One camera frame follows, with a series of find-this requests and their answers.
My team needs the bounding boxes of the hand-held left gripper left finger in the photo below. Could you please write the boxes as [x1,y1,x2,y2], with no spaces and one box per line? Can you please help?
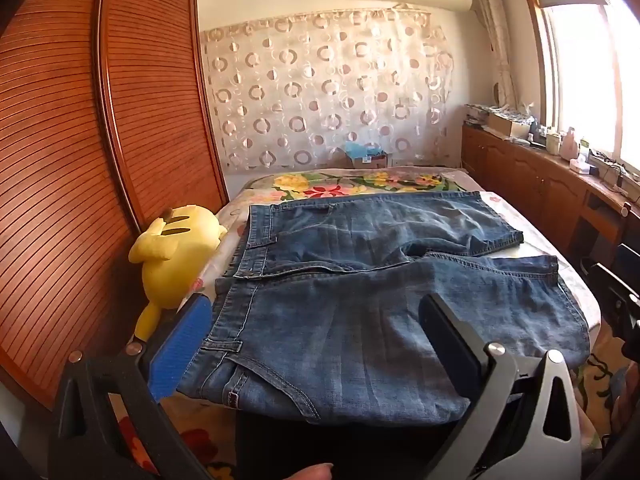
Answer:
[47,295,213,480]

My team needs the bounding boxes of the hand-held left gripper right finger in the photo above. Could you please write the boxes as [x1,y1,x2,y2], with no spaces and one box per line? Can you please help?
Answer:
[417,292,583,480]

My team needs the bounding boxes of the blue denim pants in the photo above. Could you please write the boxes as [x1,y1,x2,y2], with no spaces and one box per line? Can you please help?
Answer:
[177,190,592,426]

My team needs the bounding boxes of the person's left hand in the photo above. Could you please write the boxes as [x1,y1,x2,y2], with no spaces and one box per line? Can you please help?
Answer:
[292,464,335,480]

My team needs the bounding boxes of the yellow plush toy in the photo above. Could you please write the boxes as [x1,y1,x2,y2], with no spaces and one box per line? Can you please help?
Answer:
[128,204,228,343]

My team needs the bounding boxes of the long wooden cabinet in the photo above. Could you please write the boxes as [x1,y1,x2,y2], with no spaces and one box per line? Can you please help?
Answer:
[460,122,640,273]

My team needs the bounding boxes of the pale pink bottle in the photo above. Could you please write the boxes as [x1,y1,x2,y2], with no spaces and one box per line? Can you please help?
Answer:
[560,127,582,162]

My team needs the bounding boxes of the floral blanket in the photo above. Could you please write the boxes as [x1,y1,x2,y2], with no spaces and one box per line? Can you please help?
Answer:
[100,167,631,480]

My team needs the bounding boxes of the flat cardboard box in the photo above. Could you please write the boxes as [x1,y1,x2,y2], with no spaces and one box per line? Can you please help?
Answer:
[487,110,532,139]

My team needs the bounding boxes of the wooden louvered wardrobe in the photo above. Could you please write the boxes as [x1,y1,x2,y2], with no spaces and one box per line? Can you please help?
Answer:
[0,0,231,411]

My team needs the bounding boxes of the cardboard box with blue bag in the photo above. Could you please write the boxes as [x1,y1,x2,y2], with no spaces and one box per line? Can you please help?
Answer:
[344,142,389,170]

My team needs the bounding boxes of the wooden-framed window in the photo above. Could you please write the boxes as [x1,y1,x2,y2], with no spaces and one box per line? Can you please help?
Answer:
[517,0,640,183]

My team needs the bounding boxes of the cream patterned side curtain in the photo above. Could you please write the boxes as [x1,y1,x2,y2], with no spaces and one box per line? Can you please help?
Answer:
[470,0,519,107]

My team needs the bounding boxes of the sheer circle-patterned curtain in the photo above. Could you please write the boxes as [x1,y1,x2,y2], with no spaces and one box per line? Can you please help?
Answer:
[200,7,457,171]

